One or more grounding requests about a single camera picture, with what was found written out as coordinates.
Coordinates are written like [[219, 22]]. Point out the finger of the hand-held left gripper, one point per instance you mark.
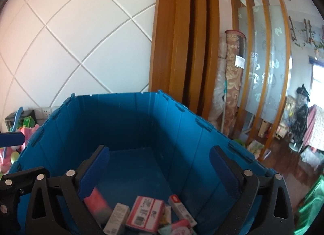
[[11, 139], [17, 180]]

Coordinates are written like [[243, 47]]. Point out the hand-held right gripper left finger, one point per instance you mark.
[[92, 174]]

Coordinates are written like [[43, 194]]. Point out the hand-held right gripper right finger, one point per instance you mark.
[[225, 171]]

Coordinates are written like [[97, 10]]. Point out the pink soft pack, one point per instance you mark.
[[97, 206]]

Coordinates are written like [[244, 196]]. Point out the white carton box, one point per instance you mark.
[[116, 218]]

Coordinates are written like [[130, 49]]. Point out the red and white box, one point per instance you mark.
[[182, 209]]

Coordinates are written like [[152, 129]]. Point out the pink white barcode box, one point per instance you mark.
[[144, 213]]

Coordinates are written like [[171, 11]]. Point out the pink pad pack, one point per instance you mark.
[[183, 228]]

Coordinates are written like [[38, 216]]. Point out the blue plastic folding crate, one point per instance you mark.
[[141, 123]]

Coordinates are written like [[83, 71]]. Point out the yellow small pack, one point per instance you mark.
[[165, 214]]

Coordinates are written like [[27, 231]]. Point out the light green pad pack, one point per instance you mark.
[[165, 230]]

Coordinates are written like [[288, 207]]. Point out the black box with gold print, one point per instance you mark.
[[8, 121]]

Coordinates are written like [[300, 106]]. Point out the blue plastic curved tool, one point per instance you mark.
[[17, 120]]

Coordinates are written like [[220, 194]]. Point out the bright green box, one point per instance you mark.
[[29, 121]]

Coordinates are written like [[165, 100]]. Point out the rolled patterned carpet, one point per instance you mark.
[[234, 85]]

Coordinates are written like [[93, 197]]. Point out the plastic-wrapped roll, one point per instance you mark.
[[218, 80]]

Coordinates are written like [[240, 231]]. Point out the green garment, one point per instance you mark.
[[312, 207]]

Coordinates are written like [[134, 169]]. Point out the black garment on stand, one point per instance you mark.
[[301, 113]]

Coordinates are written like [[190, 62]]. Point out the pink hanging cloth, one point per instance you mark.
[[316, 128]]

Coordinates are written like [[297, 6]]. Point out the frosted glass partition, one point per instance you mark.
[[263, 60]]

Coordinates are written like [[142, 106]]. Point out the window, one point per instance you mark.
[[318, 72]]

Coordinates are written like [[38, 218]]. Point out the white wall socket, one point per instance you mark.
[[46, 112]]

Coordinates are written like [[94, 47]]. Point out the wooden door frame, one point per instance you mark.
[[187, 48]]

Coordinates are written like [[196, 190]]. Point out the wall vine decoration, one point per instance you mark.
[[311, 35]]

